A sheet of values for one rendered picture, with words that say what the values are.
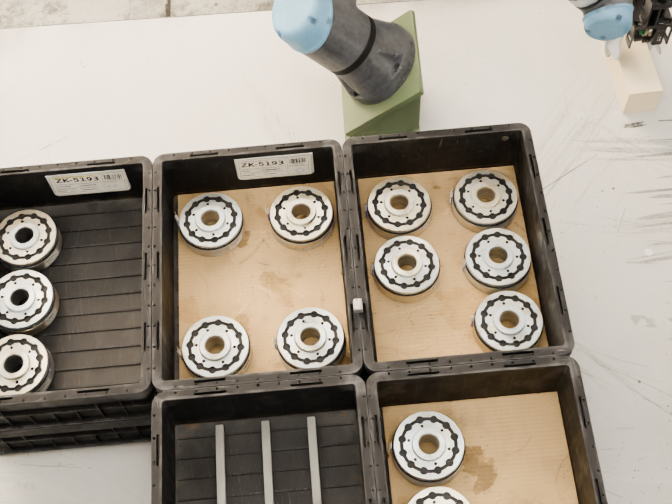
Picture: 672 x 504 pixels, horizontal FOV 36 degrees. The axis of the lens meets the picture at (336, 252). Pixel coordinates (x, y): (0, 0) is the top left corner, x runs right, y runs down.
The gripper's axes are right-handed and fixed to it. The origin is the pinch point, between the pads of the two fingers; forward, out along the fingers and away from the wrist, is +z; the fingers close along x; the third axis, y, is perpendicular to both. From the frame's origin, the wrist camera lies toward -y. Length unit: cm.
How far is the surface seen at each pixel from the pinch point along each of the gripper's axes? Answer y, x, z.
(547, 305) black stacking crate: 56, -29, -13
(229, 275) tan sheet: 42, -77, -9
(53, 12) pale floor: -94, -129, 74
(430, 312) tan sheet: 53, -46, -9
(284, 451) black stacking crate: 72, -71, -9
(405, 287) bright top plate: 50, -50, -12
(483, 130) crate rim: 26.7, -33.9, -17.6
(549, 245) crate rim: 49, -28, -19
